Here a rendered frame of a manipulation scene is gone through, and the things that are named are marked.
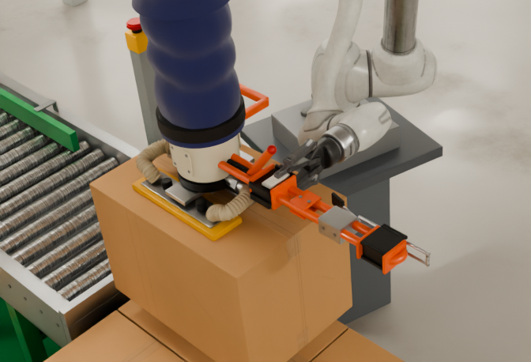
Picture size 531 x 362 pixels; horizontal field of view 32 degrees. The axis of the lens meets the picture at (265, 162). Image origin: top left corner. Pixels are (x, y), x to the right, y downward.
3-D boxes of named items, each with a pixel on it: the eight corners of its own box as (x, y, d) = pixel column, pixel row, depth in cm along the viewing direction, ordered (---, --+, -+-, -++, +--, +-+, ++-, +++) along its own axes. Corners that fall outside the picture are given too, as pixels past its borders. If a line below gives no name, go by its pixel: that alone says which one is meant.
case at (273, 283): (115, 288, 280) (88, 183, 257) (212, 221, 302) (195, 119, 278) (253, 390, 244) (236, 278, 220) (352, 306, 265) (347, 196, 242)
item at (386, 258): (355, 258, 207) (355, 241, 204) (378, 241, 211) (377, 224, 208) (385, 275, 202) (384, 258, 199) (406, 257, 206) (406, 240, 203)
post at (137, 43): (165, 241, 394) (123, 32, 335) (177, 233, 397) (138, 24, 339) (175, 247, 390) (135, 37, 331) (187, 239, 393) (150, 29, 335)
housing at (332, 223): (317, 233, 215) (316, 218, 213) (337, 218, 219) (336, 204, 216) (339, 246, 211) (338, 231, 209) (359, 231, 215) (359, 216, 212)
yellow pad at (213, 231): (132, 189, 253) (129, 175, 250) (160, 172, 258) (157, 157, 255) (213, 242, 232) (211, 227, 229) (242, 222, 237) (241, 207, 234)
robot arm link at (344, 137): (359, 160, 240) (344, 170, 237) (333, 147, 246) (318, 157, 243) (358, 130, 235) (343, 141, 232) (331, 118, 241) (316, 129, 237)
